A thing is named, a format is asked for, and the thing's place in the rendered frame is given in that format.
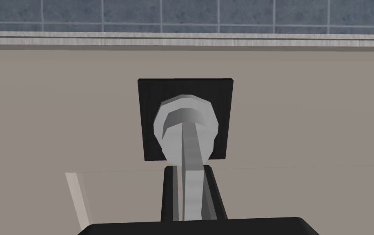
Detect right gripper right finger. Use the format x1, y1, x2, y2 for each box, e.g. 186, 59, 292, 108
201, 164, 229, 221

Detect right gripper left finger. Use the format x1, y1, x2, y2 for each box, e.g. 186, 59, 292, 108
160, 165, 179, 223

